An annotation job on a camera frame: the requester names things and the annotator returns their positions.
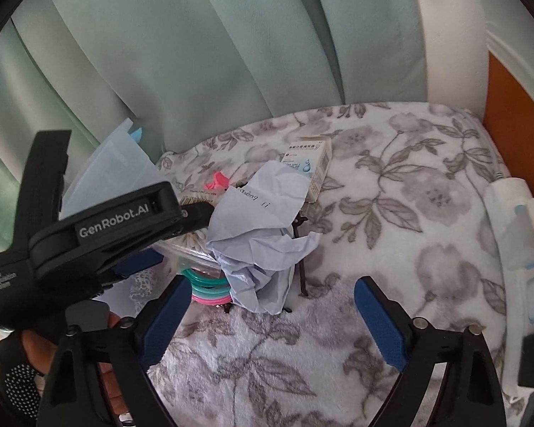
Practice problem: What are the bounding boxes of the green curtain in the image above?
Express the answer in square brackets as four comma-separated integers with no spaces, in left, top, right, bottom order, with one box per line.
[0,0,428,197]

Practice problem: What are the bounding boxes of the clear plastic storage bin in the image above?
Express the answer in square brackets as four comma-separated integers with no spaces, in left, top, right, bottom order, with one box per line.
[61,118,166,219]

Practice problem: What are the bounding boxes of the pink teal hair ties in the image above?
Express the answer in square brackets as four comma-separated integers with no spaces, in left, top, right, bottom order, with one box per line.
[179,266,232,307]

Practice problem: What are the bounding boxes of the floral fleece blanket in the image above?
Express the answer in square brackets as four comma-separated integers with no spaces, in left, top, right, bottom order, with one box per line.
[149,102,507,426]

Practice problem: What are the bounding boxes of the small medicine box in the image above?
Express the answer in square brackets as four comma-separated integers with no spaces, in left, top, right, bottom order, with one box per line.
[282,136,333,204]

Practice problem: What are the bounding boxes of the left gloved hand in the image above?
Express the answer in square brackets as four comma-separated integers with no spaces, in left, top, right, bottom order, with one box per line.
[21,330,129,415]

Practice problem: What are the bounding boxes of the white paper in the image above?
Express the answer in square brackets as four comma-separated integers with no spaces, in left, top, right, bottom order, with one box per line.
[206,161,322,315]

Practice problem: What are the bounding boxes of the black beaded headband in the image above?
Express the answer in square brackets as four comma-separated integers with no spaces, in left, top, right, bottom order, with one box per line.
[212,213,320,315]

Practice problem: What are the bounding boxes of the pink hair roller clip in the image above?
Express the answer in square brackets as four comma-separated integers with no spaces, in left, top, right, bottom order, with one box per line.
[204,172,230,192]

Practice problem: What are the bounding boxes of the white power strip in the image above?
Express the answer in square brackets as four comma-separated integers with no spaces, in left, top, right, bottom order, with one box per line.
[484,178,534,397]

